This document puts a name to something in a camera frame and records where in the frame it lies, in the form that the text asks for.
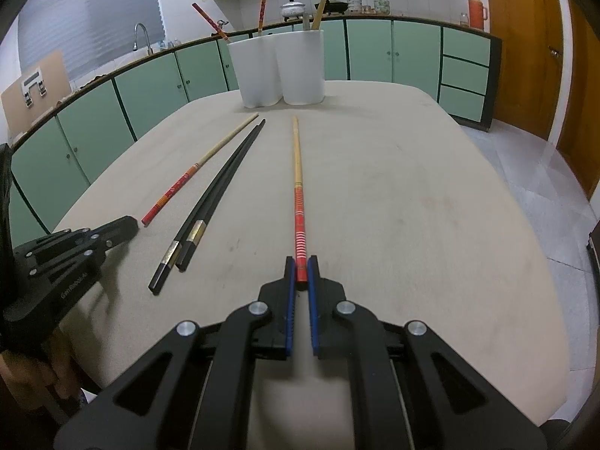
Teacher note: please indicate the plain wooden door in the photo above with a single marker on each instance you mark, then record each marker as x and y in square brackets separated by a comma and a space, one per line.
[581, 103]

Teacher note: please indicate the patterned ceramic jar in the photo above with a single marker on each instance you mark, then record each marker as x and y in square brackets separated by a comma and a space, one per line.
[382, 7]

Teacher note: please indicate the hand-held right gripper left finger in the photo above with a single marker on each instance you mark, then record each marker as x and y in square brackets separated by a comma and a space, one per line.
[291, 290]

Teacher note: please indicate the black chopstick with metal band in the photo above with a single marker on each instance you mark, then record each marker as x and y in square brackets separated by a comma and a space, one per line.
[225, 187]
[206, 201]

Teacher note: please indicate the stack of small bowls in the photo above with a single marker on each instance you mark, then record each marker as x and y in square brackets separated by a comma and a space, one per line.
[356, 7]

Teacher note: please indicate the person's left hand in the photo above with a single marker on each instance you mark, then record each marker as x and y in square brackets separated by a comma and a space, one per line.
[61, 365]

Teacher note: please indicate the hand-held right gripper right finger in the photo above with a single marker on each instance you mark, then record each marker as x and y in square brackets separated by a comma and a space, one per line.
[313, 309]

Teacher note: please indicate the soap bottles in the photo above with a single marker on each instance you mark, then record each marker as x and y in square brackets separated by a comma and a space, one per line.
[168, 43]

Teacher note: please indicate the dark kitchen countertop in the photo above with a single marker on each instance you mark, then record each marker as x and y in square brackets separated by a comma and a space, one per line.
[422, 21]

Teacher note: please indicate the orange thermos flask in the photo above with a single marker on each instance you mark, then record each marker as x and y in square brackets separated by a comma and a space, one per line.
[477, 11]

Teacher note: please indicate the white clip device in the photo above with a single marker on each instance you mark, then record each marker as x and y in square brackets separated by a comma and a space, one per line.
[32, 76]

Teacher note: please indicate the green base cabinets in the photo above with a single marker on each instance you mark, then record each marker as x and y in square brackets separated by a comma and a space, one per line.
[412, 51]

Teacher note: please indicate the white cooking pot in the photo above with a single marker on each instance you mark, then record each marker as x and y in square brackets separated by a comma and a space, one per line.
[293, 9]

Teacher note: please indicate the black wok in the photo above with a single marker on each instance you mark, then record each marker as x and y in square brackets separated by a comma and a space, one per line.
[338, 6]

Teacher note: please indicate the metal kitchen faucet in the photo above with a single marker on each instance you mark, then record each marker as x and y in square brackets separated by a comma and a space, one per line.
[146, 37]

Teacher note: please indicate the green cabinet drawer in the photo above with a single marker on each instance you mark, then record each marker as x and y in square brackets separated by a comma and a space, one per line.
[464, 72]
[466, 43]
[461, 103]

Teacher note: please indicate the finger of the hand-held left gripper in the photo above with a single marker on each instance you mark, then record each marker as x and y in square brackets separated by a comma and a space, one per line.
[119, 229]

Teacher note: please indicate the beige tablecloth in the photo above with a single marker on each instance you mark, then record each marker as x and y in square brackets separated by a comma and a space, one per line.
[398, 197]

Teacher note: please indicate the small glass jar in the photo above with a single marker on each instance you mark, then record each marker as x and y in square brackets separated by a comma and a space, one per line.
[464, 19]

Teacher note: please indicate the wooden board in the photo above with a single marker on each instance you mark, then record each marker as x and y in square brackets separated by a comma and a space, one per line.
[51, 98]

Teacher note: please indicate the grey window blind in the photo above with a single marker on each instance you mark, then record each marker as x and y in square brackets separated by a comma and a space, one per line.
[84, 18]

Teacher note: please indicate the white utensil holder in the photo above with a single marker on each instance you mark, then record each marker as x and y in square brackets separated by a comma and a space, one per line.
[300, 70]

